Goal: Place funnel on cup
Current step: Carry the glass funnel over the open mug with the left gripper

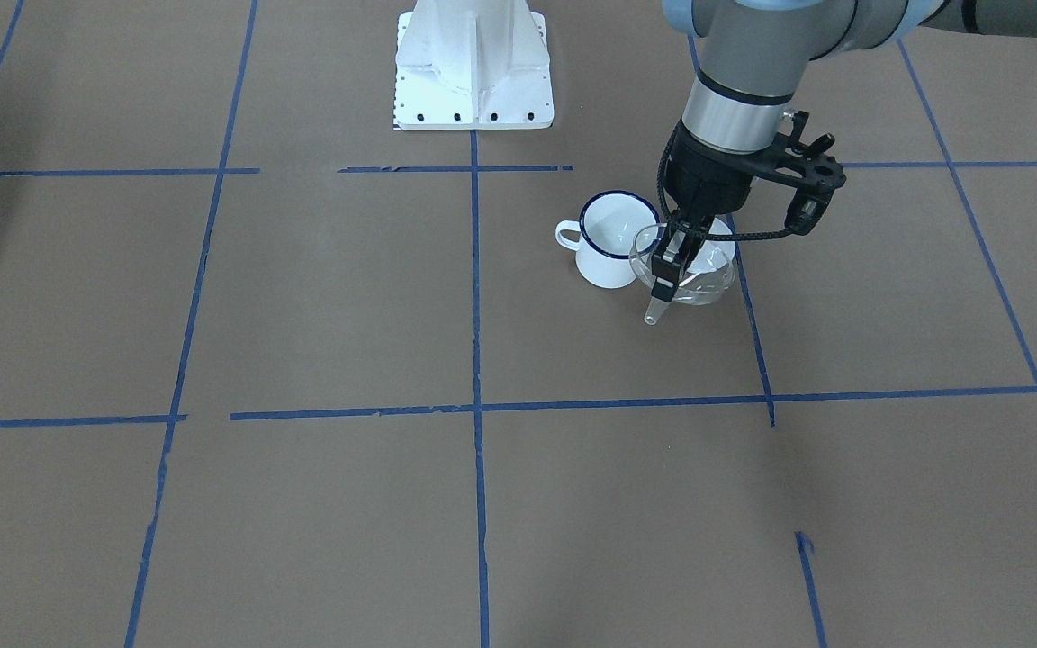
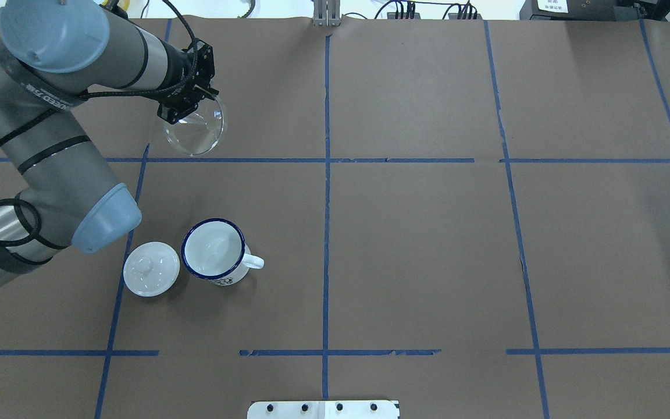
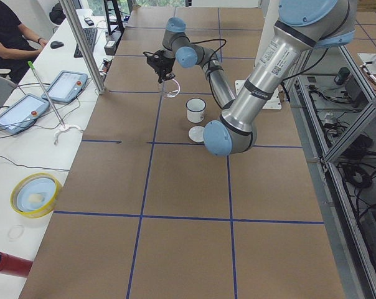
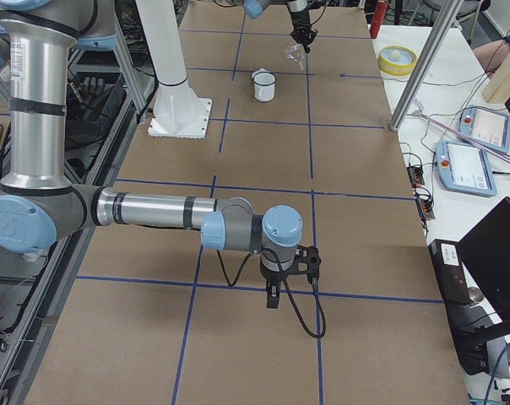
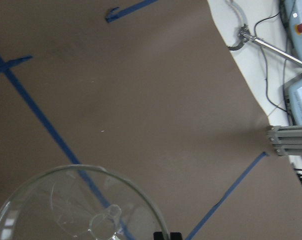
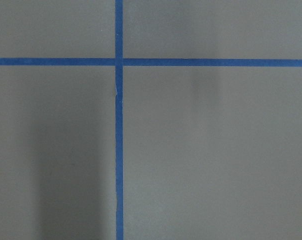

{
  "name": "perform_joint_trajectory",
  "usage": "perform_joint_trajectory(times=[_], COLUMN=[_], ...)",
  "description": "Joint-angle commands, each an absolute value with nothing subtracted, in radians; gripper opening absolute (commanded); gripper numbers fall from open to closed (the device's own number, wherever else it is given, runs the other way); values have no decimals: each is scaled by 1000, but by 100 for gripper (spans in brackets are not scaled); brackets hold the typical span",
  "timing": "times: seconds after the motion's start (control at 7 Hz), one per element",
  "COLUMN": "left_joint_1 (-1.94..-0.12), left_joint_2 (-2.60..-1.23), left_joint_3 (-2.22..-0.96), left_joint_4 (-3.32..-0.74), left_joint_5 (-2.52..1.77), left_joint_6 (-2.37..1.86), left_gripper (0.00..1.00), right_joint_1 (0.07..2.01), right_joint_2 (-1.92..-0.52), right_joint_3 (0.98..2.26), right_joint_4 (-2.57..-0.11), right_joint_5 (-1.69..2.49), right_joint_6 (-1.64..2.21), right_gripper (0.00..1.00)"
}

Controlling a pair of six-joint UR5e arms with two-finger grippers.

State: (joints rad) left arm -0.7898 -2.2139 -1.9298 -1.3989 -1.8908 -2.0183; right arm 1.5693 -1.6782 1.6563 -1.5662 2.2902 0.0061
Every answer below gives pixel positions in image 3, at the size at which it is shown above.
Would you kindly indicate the person in black shirt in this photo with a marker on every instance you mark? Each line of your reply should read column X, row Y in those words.
column 18, row 44

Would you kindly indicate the metal reacher grabber stick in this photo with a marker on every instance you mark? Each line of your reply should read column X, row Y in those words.
column 64, row 127

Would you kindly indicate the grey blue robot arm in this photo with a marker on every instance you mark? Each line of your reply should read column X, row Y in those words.
column 300, row 26

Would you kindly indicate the clear plastic funnel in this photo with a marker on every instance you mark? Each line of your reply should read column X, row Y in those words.
column 169, row 88

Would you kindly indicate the upper teach pendant tablet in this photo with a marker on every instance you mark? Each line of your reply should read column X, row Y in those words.
column 67, row 86

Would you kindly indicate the teach pendant tablet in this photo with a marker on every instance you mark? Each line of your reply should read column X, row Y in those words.
column 21, row 115
column 67, row 86

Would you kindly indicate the white enamel mug lid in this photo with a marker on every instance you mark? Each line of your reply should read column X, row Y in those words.
column 196, row 134

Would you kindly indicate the aluminium frame rail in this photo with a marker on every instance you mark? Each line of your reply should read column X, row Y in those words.
column 338, row 90

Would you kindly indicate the black computer mouse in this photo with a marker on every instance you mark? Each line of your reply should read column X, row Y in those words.
column 56, row 44

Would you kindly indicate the yellow rimmed bowl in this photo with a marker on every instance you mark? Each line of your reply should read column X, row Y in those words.
column 36, row 195

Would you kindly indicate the red cylinder tube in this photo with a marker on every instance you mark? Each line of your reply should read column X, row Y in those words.
column 15, row 266

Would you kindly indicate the white enamel mug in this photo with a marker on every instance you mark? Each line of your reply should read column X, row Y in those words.
column 195, row 110

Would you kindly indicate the aluminium frame post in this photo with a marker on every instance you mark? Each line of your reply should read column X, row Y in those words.
column 76, row 27

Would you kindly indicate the white long desk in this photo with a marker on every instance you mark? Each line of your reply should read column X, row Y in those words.
column 100, row 158

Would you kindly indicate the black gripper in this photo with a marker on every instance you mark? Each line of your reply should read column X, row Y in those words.
column 165, row 66

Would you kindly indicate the lower teach pendant tablet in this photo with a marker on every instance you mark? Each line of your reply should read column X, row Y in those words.
column 21, row 115

